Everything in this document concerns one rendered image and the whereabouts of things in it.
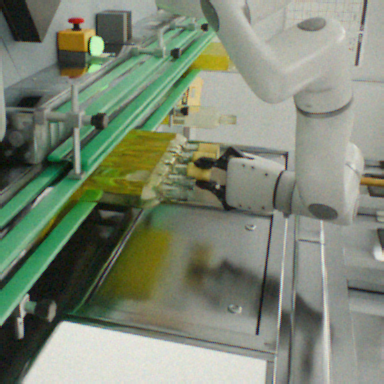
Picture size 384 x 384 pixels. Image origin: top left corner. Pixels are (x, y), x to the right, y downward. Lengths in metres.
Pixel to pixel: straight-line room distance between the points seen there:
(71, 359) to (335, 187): 0.46
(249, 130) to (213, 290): 6.25
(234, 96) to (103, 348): 6.35
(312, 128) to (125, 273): 0.42
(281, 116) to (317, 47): 6.35
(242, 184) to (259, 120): 6.09
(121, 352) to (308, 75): 0.47
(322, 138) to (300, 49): 0.16
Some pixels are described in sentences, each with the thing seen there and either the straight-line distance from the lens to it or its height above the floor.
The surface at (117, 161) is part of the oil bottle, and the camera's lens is 1.11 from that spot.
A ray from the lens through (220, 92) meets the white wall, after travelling 7.13.
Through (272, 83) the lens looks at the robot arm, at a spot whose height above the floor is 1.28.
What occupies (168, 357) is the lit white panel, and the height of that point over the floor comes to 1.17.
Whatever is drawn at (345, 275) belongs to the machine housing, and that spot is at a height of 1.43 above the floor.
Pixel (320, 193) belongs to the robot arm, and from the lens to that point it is 0.92.
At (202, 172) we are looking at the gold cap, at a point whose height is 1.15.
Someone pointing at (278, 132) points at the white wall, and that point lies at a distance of 7.20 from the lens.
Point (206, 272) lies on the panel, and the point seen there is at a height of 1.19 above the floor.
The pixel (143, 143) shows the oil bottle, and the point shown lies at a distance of 1.20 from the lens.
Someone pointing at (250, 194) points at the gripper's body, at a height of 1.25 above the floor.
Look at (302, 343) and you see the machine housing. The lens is 0.93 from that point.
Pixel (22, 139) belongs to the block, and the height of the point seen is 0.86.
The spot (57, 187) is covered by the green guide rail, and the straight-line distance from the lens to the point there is 0.97.
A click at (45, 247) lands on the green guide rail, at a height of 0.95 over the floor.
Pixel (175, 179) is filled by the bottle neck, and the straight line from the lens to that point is 1.08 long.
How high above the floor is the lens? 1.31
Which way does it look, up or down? 14 degrees down
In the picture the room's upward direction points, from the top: 96 degrees clockwise
